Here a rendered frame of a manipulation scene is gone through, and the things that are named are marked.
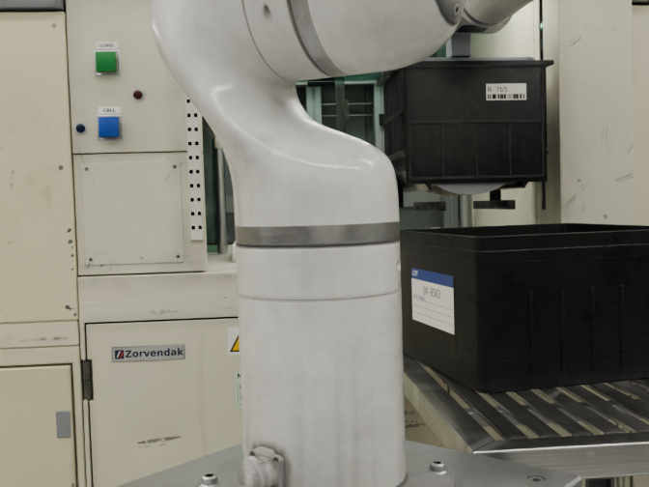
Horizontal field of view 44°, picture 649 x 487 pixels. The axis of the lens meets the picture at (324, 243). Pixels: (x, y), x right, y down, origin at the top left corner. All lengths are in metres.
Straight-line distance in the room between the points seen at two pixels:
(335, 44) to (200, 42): 0.10
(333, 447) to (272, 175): 0.19
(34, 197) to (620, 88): 0.93
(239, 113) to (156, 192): 0.74
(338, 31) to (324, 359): 0.21
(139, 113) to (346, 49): 0.79
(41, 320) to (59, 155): 0.26
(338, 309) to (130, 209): 0.80
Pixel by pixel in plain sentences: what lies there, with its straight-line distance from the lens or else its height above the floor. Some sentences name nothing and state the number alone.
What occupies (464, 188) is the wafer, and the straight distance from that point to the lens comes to 1.23.
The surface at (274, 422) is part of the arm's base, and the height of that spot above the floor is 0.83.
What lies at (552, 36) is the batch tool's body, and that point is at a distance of 1.35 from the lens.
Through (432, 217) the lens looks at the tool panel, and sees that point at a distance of 2.22.
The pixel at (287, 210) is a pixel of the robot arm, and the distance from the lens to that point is 0.53.
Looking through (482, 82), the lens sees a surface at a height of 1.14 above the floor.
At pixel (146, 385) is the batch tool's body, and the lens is 1.32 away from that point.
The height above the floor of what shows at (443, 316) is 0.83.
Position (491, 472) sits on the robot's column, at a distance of 0.66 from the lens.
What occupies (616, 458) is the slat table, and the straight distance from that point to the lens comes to 0.75.
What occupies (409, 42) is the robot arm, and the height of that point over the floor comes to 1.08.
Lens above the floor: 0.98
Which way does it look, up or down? 3 degrees down
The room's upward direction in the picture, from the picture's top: 2 degrees counter-clockwise
